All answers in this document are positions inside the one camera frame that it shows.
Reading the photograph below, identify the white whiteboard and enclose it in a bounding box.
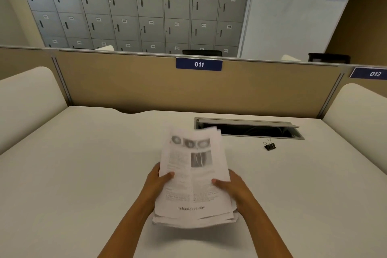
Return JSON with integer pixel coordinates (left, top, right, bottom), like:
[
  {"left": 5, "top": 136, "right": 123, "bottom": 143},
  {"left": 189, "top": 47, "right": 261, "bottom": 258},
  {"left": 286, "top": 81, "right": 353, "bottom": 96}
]
[{"left": 239, "top": 0, "right": 366, "bottom": 62}]

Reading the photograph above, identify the black office chair back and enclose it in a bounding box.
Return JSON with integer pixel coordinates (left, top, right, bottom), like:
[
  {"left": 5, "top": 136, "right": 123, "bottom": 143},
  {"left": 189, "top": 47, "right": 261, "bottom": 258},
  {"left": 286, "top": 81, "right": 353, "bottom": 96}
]
[
  {"left": 308, "top": 53, "right": 351, "bottom": 63},
  {"left": 182, "top": 50, "right": 223, "bottom": 56}
]

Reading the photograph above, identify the person's left forearm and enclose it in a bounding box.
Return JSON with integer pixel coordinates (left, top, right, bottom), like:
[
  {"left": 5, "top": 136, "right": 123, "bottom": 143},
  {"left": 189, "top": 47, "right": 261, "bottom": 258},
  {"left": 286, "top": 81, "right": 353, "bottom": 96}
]
[{"left": 97, "top": 196, "right": 155, "bottom": 258}]

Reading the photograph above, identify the person's right hand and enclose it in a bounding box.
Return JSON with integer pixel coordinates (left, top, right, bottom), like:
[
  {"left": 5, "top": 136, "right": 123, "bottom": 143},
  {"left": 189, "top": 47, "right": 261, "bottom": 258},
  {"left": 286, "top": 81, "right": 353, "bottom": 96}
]
[{"left": 212, "top": 169, "right": 255, "bottom": 212}]

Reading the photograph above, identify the beige desk partition panel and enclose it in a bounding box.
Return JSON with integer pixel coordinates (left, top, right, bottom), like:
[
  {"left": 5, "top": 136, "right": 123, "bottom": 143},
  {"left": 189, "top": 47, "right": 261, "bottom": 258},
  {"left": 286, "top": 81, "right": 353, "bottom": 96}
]
[{"left": 0, "top": 46, "right": 387, "bottom": 119}]

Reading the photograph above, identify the white curved side divider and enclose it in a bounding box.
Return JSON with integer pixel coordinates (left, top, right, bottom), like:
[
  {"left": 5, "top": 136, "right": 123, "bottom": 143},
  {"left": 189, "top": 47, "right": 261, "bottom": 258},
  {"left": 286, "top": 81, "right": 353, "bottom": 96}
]
[
  {"left": 322, "top": 83, "right": 387, "bottom": 175},
  {"left": 0, "top": 66, "right": 68, "bottom": 155}
]

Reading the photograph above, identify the stack of printed paper sheets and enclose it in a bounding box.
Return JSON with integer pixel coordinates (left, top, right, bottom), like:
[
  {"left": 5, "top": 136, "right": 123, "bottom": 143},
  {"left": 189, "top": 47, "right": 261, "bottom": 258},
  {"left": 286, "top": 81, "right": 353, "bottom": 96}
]
[{"left": 152, "top": 126, "right": 238, "bottom": 229}]

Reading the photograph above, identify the grey metal locker wall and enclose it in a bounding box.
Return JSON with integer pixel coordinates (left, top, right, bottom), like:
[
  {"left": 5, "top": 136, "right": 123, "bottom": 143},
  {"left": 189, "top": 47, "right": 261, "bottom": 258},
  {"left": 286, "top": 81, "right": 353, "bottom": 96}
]
[{"left": 12, "top": 0, "right": 257, "bottom": 57}]

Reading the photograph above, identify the person's left hand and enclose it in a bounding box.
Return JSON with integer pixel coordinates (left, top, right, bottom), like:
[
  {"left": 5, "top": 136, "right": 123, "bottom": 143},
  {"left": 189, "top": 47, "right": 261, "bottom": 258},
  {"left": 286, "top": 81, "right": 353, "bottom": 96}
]
[{"left": 141, "top": 162, "right": 175, "bottom": 210}]

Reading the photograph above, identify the blue number label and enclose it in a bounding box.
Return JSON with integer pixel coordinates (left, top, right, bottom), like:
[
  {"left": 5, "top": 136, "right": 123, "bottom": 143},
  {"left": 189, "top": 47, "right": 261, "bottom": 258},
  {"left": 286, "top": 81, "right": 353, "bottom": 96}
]
[
  {"left": 350, "top": 67, "right": 387, "bottom": 80},
  {"left": 176, "top": 58, "right": 223, "bottom": 71}
]

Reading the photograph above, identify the grey desk cable tray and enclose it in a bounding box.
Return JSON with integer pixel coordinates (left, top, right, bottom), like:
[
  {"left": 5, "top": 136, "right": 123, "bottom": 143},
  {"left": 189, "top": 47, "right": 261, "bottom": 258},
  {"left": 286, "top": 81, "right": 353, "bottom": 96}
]
[{"left": 194, "top": 118, "right": 305, "bottom": 140}]

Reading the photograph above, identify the person's right forearm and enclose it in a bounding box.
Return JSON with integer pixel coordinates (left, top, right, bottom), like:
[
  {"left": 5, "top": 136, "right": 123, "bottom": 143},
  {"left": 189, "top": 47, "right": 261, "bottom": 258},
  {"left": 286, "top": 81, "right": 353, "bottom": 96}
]
[{"left": 236, "top": 199, "right": 293, "bottom": 258}]

